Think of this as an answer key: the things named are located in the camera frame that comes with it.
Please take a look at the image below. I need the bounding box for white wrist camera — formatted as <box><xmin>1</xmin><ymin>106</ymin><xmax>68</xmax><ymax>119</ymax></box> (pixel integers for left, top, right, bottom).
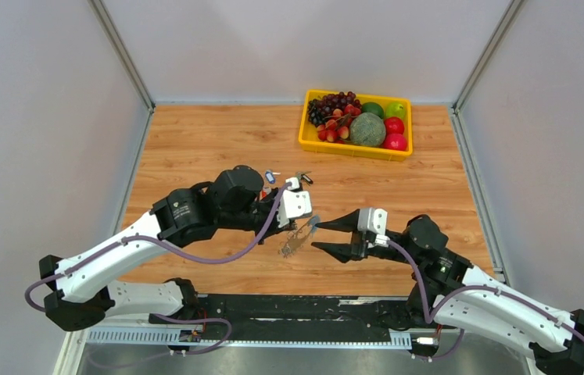
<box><xmin>358</xmin><ymin>207</ymin><xmax>389</xmax><ymax>248</ymax></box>
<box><xmin>275</xmin><ymin>177</ymin><xmax>313</xmax><ymax>228</ymax></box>

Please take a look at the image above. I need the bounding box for upper red apple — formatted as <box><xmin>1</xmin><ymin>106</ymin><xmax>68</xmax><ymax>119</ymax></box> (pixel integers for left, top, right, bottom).
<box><xmin>384</xmin><ymin>116</ymin><xmax>406</xmax><ymax>134</ymax></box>

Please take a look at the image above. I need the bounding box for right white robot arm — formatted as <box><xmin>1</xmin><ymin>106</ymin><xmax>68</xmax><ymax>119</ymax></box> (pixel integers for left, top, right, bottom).
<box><xmin>313</xmin><ymin>208</ymin><xmax>584</xmax><ymax>374</ymax></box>

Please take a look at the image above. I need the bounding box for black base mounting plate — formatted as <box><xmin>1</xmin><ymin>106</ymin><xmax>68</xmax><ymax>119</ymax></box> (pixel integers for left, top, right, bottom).
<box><xmin>147</xmin><ymin>293</ymin><xmax>442</xmax><ymax>344</ymax></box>

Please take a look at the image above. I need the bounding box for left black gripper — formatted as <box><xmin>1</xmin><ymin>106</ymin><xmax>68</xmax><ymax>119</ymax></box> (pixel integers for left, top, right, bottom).
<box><xmin>219</xmin><ymin>187</ymin><xmax>297</xmax><ymax>246</ymax></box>

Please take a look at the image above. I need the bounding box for aluminium corner post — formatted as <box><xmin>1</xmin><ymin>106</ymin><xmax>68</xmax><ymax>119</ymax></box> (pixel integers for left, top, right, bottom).
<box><xmin>88</xmin><ymin>0</ymin><xmax>157</xmax><ymax>112</ymax></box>
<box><xmin>453</xmin><ymin>0</ymin><xmax>527</xmax><ymax>112</ymax></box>

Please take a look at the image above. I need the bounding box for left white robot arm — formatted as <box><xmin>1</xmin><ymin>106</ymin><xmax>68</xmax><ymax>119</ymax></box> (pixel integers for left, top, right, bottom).
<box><xmin>38</xmin><ymin>165</ymin><xmax>313</xmax><ymax>331</ymax></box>

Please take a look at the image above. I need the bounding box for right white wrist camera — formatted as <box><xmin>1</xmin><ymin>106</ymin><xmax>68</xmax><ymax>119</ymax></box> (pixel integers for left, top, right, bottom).
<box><xmin>358</xmin><ymin>207</ymin><xmax>389</xmax><ymax>248</ymax></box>

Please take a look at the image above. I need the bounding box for green netted melon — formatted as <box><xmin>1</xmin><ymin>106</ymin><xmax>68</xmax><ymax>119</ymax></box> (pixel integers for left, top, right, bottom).
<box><xmin>350</xmin><ymin>112</ymin><xmax>386</xmax><ymax>147</ymax></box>

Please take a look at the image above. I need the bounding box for dark purple grape bunch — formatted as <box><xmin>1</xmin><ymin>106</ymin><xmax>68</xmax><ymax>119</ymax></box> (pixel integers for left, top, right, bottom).
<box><xmin>306</xmin><ymin>91</ymin><xmax>362</xmax><ymax>127</ymax></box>

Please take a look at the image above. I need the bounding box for right aluminium corner post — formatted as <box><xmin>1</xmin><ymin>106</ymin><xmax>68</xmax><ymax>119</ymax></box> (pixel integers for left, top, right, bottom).
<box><xmin>453</xmin><ymin>0</ymin><xmax>527</xmax><ymax>112</ymax></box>

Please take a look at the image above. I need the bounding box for red apple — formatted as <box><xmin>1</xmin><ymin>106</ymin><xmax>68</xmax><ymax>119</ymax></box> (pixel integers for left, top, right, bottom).
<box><xmin>382</xmin><ymin>133</ymin><xmax>408</xmax><ymax>152</ymax></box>
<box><xmin>384</xmin><ymin>116</ymin><xmax>406</xmax><ymax>134</ymax></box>

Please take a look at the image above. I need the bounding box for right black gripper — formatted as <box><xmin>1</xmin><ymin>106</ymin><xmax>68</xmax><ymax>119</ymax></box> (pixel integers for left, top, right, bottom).
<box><xmin>310</xmin><ymin>209</ymin><xmax>419</xmax><ymax>266</ymax></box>

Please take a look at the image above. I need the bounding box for left aluminium corner post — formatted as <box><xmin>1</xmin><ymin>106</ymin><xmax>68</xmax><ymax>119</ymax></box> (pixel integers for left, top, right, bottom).
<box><xmin>88</xmin><ymin>0</ymin><xmax>157</xmax><ymax>112</ymax></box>

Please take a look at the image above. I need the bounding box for dark green lime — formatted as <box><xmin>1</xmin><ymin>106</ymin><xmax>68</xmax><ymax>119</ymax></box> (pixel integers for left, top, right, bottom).
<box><xmin>360</xmin><ymin>102</ymin><xmax>385</xmax><ymax>119</ymax></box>

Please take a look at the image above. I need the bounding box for red cherries cluster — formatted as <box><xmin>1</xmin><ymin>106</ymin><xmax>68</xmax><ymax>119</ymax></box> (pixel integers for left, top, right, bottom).
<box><xmin>309</xmin><ymin>104</ymin><xmax>361</xmax><ymax>143</ymax></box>

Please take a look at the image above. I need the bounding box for lower red apple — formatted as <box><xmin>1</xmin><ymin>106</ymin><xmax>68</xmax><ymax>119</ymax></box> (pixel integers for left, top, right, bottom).
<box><xmin>382</xmin><ymin>133</ymin><xmax>408</xmax><ymax>152</ymax></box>

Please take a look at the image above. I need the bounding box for red tag key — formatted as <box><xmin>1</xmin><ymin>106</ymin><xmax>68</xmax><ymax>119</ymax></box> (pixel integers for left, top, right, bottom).
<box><xmin>261</xmin><ymin>187</ymin><xmax>272</xmax><ymax>198</ymax></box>

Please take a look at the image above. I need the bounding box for large keyring with small rings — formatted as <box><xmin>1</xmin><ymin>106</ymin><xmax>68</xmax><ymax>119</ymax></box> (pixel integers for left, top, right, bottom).
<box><xmin>278</xmin><ymin>215</ymin><xmax>321</xmax><ymax>258</ymax></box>

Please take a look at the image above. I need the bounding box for aluminium front rail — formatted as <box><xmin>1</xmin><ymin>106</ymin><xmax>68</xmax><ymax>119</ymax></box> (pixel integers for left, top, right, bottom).
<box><xmin>53</xmin><ymin>291</ymin><xmax>531</xmax><ymax>375</ymax></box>

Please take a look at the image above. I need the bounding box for light green apple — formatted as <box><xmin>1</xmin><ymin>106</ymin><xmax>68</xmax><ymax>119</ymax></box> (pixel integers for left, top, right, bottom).
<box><xmin>385</xmin><ymin>102</ymin><xmax>408</xmax><ymax>120</ymax></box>

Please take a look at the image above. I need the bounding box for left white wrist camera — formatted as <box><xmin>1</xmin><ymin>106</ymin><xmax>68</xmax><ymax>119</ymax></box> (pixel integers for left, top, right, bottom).
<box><xmin>275</xmin><ymin>177</ymin><xmax>313</xmax><ymax>228</ymax></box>

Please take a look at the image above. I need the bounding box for yellow plastic fruit tray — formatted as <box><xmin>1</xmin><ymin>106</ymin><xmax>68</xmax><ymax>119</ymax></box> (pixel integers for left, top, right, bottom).
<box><xmin>298</xmin><ymin>89</ymin><xmax>414</xmax><ymax>161</ymax></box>

